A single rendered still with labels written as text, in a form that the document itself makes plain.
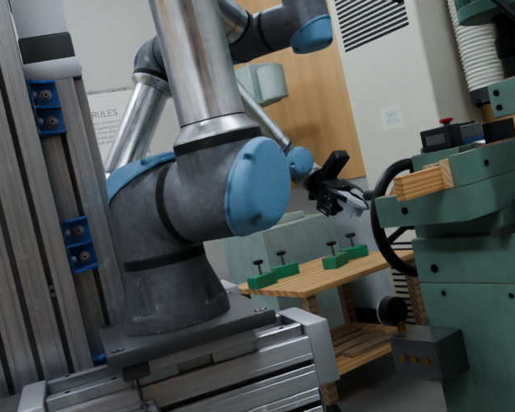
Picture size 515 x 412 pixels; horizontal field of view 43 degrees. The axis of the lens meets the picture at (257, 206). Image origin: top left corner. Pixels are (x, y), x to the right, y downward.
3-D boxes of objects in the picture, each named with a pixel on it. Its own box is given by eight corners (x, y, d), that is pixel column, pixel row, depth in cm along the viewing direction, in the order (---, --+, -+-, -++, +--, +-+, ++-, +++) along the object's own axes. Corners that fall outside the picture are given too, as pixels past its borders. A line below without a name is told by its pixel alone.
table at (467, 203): (517, 177, 168) (512, 154, 168) (638, 160, 143) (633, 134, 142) (346, 231, 134) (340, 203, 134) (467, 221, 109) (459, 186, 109)
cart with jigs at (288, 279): (359, 352, 329) (332, 230, 326) (446, 367, 281) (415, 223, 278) (253, 400, 294) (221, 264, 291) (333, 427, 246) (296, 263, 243)
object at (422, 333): (422, 361, 135) (414, 324, 135) (470, 369, 125) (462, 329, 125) (394, 375, 130) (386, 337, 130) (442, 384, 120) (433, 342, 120)
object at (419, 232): (528, 198, 154) (525, 181, 154) (617, 188, 137) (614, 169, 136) (416, 237, 132) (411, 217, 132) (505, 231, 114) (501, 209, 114)
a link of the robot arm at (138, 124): (78, 229, 140) (163, 16, 155) (60, 231, 153) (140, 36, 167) (128, 248, 146) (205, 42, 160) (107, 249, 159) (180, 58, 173)
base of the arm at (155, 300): (132, 343, 83) (114, 268, 83) (122, 324, 98) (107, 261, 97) (242, 311, 88) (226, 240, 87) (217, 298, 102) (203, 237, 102)
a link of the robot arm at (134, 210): (160, 248, 101) (140, 163, 100) (228, 236, 93) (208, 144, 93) (103, 266, 91) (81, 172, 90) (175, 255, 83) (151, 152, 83)
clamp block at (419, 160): (458, 183, 155) (450, 146, 155) (507, 176, 144) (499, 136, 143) (417, 195, 147) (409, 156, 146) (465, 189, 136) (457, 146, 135)
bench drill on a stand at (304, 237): (306, 326, 407) (250, 79, 400) (373, 335, 355) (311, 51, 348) (242, 351, 382) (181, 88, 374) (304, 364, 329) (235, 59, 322)
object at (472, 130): (450, 146, 153) (445, 123, 153) (490, 138, 144) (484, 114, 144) (413, 155, 146) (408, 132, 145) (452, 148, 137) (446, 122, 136)
